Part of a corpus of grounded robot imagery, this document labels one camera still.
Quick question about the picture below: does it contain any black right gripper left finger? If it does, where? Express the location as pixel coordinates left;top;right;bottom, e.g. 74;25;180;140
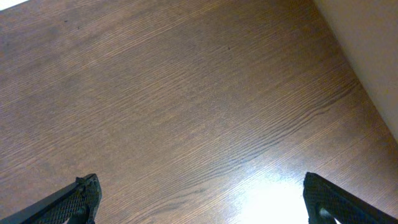
1;174;102;224

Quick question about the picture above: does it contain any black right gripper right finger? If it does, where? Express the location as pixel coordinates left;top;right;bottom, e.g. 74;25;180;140
303;172;397;224

